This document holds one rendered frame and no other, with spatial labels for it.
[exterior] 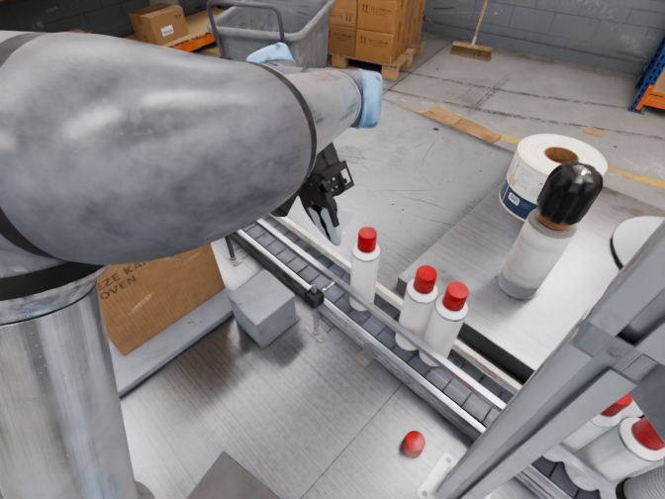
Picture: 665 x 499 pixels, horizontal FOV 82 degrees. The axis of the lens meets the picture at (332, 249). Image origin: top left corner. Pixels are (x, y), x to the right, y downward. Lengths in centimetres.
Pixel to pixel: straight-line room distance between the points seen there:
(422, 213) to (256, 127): 93
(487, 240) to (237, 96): 86
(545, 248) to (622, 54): 422
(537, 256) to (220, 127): 70
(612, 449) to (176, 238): 59
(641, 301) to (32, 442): 39
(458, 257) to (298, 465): 55
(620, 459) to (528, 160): 65
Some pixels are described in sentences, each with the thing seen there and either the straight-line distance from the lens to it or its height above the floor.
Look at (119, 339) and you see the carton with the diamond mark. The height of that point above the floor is 91.
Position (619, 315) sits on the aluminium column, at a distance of 29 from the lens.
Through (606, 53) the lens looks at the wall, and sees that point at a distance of 496.
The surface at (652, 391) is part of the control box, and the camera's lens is 33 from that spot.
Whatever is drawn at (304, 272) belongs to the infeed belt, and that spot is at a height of 88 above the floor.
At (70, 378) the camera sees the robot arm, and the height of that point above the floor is 130.
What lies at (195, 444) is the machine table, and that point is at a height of 83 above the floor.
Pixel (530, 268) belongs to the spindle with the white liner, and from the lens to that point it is 84.
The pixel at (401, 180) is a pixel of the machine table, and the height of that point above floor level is 83.
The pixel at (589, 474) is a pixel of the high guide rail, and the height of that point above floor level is 96.
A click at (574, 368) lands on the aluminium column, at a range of 33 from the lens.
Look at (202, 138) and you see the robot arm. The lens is 19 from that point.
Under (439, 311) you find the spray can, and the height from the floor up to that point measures 104.
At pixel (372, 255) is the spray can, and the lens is 68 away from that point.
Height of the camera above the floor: 155
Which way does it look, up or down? 47 degrees down
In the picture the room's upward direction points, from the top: straight up
